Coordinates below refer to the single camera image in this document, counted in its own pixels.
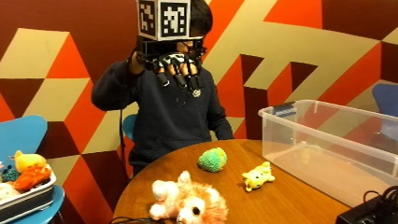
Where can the the person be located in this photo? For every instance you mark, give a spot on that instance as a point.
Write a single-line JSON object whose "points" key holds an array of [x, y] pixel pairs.
{"points": [[173, 118]]}

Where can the blue chair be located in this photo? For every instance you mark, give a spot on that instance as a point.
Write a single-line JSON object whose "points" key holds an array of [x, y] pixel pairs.
{"points": [[387, 98], [20, 133], [129, 126]]}

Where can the white marker cube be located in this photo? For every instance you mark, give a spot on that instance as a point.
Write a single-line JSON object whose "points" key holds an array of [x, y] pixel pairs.
{"points": [[164, 18]]}

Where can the green yellow knitted ball toy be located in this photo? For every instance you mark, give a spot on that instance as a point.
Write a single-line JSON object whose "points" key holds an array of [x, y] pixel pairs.
{"points": [[212, 160]]}

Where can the small yellow plush toy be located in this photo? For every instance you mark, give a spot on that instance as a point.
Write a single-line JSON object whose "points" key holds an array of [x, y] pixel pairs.
{"points": [[257, 177]]}

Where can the pink white lion plush toy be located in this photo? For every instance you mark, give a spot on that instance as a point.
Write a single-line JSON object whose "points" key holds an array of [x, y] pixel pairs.
{"points": [[186, 202]]}

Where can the clear plastic storage bin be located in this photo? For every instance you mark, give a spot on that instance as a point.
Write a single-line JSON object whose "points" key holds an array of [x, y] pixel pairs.
{"points": [[331, 149]]}

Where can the yellow plush chick toy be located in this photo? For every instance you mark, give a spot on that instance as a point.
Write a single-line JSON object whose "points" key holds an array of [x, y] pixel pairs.
{"points": [[28, 160]]}

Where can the orange plush toy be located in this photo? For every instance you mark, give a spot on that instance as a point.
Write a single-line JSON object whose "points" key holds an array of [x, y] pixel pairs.
{"points": [[30, 179]]}

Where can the teal plush toy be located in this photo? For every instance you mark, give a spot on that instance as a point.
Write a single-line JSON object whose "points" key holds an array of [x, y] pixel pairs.
{"points": [[9, 174]]}

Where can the white grey toy basket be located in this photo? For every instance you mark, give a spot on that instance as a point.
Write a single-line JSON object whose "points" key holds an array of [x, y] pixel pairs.
{"points": [[28, 199]]}

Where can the black electronic device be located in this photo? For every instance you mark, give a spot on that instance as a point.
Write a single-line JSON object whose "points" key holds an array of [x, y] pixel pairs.
{"points": [[365, 214]]}

